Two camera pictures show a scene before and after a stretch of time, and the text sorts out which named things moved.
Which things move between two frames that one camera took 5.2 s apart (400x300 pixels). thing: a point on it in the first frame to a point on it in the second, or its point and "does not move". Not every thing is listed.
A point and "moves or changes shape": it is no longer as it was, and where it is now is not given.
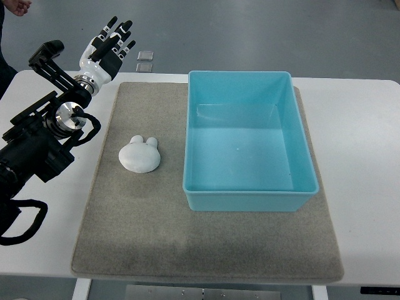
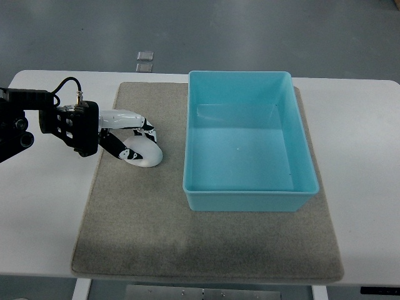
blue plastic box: [247, 149] does not move
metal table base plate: [195, 292] does not move
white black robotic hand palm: [104, 70] to [117, 119]
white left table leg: [81, 289] does not move
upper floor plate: [145, 55] does not move
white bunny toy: [137, 156] moves or changes shape
